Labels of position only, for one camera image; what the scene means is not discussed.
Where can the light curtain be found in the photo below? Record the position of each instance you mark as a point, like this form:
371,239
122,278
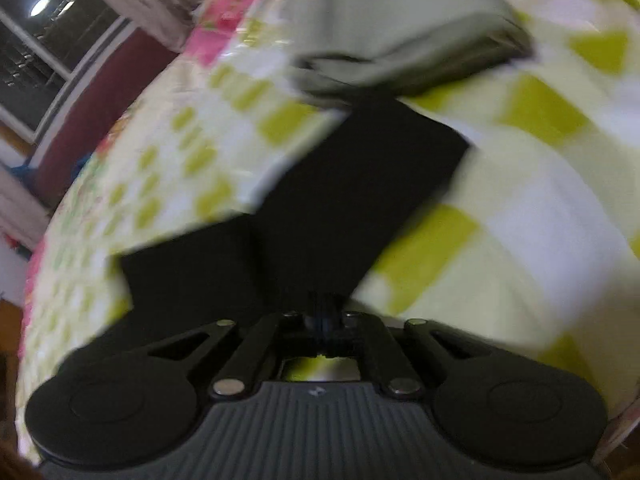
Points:
150,0

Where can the blue cloth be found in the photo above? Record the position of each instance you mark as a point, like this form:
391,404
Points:
21,171

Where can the green checked bed sheet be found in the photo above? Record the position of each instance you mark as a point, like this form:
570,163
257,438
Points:
525,235

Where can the black pants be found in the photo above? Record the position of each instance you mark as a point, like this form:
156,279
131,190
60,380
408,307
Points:
325,185

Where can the window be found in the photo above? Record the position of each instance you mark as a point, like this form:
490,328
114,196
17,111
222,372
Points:
45,45

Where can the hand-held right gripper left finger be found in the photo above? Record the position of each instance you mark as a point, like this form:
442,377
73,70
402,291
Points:
260,350

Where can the grey folded garment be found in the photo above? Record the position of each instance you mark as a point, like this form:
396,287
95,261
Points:
390,10

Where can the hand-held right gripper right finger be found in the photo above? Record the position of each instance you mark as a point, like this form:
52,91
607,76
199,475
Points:
372,350

